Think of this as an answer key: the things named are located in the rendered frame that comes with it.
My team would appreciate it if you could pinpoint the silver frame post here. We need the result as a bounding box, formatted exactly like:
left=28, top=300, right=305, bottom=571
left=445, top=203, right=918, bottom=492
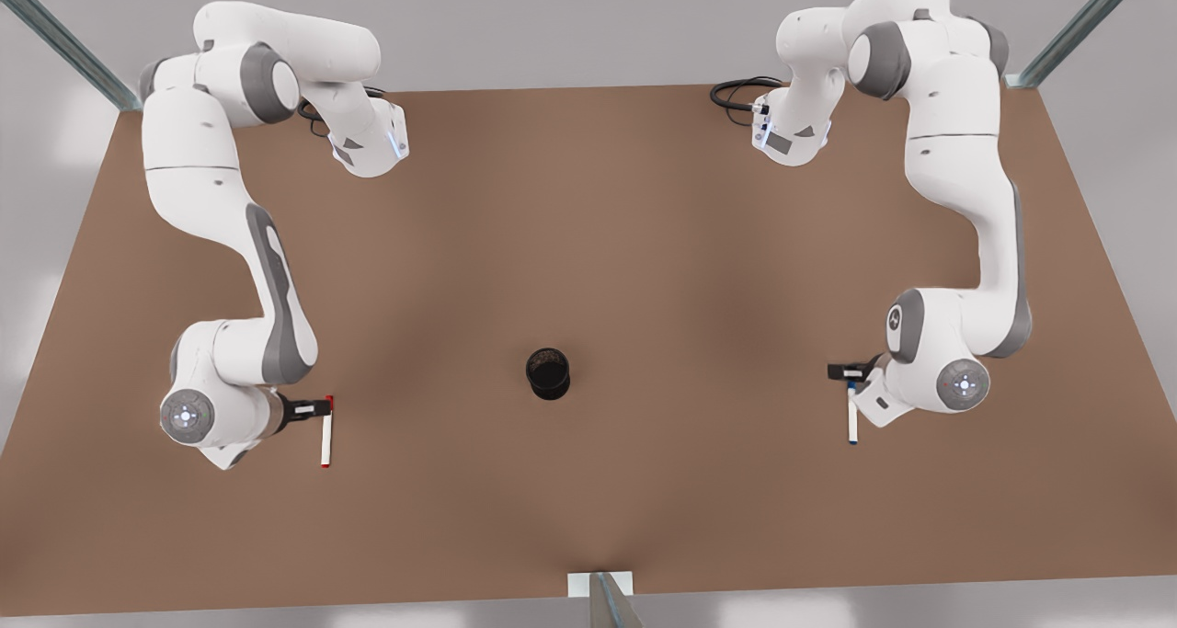
left=0, top=0, right=143, bottom=112
left=567, top=571, right=646, bottom=628
left=1004, top=0, right=1156, bottom=90

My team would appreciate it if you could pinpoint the black pen holder cup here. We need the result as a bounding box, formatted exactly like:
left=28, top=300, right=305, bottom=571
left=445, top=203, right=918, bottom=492
left=525, top=348, right=572, bottom=401

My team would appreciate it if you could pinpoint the black cable loop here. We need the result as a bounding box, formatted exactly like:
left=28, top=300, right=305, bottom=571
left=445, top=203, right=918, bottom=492
left=296, top=86, right=388, bottom=139
left=710, top=77, right=785, bottom=129

